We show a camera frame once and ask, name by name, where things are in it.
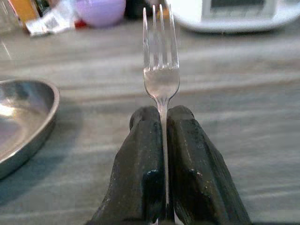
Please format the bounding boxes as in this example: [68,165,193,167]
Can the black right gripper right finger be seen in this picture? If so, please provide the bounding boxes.
[166,105,253,225]

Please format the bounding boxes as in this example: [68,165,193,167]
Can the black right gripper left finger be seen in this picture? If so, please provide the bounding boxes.
[86,105,168,225]

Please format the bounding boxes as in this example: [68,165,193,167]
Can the clear plastic fork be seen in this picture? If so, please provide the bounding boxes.
[142,4,180,213]

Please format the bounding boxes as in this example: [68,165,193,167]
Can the shallow stainless steel bowl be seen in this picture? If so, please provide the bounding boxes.
[0,79,60,180]

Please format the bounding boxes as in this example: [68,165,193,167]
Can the white kitchen cooking machine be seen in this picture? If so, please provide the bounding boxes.
[164,0,300,34]

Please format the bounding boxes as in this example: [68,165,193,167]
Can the black pouch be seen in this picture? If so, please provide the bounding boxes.
[125,0,165,20]

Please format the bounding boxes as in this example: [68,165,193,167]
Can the lilac plastic bowl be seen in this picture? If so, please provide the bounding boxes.
[75,0,127,28]

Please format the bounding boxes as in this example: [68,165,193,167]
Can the white paper packet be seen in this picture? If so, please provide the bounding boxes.
[25,4,78,37]

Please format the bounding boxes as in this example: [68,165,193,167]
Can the orange bottle with white cap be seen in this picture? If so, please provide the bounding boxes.
[9,0,39,29]

